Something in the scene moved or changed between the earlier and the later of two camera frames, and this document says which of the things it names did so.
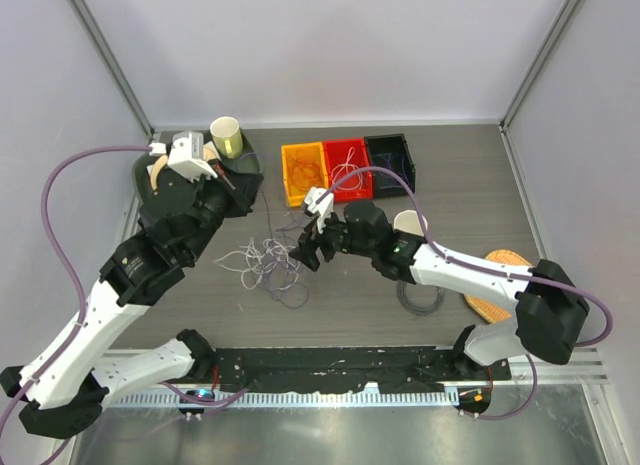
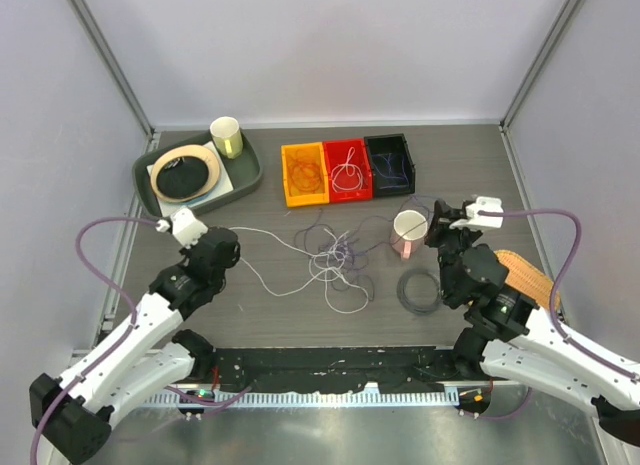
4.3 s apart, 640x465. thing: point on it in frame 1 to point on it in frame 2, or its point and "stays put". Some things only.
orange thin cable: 304,175 stays put
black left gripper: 241,188 to 188,251
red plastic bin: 342,157 stays put
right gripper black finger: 307,255 to 435,232
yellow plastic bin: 305,167 stays put
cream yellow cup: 227,134 stays put
